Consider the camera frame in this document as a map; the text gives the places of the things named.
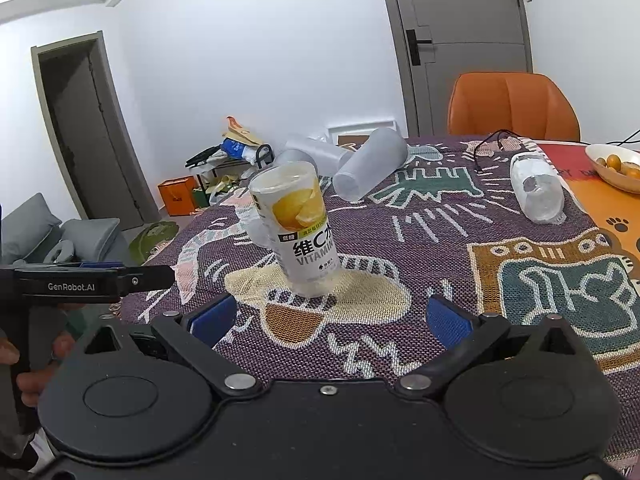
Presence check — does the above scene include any black metal rack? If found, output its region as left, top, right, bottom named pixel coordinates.
left=185, top=143, right=275, bottom=187

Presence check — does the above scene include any black door handle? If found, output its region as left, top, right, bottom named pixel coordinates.
left=405, top=29, right=434, bottom=66

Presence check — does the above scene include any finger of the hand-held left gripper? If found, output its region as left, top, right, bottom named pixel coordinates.
left=122, top=264, right=177, bottom=294

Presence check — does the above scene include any dark doorway frame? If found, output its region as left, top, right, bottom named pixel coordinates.
left=30, top=31, right=162, bottom=229

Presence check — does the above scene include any clear white-label plastic bottle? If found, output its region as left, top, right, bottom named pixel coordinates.
left=509, top=151, right=567, bottom=225

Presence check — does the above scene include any purple printed blanket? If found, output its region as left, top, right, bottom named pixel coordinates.
left=120, top=135, right=640, bottom=477

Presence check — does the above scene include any orange paw-print mat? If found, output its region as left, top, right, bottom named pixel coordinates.
left=537, top=142, right=640, bottom=282

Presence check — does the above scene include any person's left hand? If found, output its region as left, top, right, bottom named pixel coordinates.
left=0, top=332, right=77, bottom=409

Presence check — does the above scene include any grey sofa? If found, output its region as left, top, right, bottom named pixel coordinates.
left=0, top=192, right=127, bottom=270

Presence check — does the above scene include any white board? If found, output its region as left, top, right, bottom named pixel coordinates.
left=325, top=119, right=399, bottom=144

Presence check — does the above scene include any lemon label plastic cup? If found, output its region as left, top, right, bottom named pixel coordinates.
left=248, top=161, right=343, bottom=299

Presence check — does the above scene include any small translucent plastic cup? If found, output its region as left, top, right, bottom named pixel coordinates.
left=272, top=132, right=354, bottom=179

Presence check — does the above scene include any large translucent plastic cup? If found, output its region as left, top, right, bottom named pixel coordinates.
left=332, top=127, right=410, bottom=204

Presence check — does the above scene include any orange box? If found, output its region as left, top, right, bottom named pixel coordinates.
left=158, top=176, right=199, bottom=217

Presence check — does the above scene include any thin black cable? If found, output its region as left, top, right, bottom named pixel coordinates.
left=601, top=128, right=640, bottom=149

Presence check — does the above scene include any cardboard box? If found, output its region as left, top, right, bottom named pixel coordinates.
left=337, top=133, right=374, bottom=152

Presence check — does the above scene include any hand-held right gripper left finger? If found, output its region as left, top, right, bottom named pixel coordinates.
left=75, top=293, right=264, bottom=402

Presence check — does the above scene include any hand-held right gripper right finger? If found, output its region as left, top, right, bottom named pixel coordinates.
left=393, top=295, right=602, bottom=404

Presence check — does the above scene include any brown paper bag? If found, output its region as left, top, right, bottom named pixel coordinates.
left=222, top=115, right=266, bottom=149

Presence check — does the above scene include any grey door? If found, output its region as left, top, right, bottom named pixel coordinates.
left=376, top=0, right=534, bottom=137

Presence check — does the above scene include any cream bowl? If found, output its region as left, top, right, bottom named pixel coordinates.
left=584, top=143, right=640, bottom=194

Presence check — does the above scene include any orange chair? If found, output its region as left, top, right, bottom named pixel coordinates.
left=446, top=72, right=582, bottom=144

